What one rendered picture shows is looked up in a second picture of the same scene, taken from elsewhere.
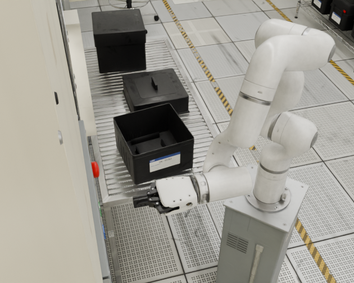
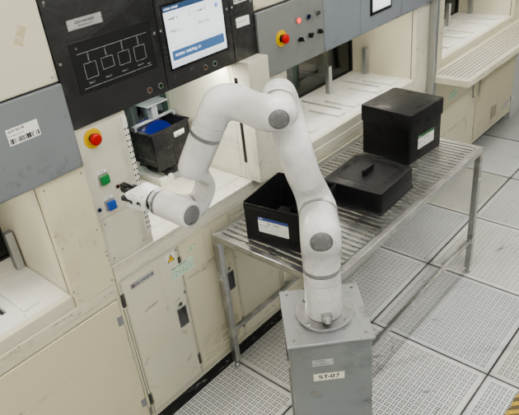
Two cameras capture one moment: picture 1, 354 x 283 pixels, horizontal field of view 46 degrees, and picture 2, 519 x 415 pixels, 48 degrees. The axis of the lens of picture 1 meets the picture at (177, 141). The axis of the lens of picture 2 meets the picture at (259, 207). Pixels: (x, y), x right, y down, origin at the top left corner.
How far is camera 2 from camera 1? 1.61 m
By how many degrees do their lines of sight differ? 49
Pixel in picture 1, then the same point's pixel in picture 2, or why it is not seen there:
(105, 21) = (391, 97)
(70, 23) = (242, 62)
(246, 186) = (176, 214)
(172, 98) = (362, 188)
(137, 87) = (351, 167)
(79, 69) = not seen: hidden behind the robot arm
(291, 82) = (280, 150)
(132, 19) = (417, 104)
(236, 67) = not seen: outside the picture
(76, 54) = not seen: hidden behind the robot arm
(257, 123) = (188, 154)
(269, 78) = (200, 114)
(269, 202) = (309, 315)
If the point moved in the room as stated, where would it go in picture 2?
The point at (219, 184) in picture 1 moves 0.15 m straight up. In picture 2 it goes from (161, 200) to (151, 155)
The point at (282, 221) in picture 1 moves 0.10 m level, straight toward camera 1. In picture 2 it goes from (296, 338) to (266, 344)
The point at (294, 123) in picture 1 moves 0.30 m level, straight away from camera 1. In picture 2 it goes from (310, 212) to (407, 192)
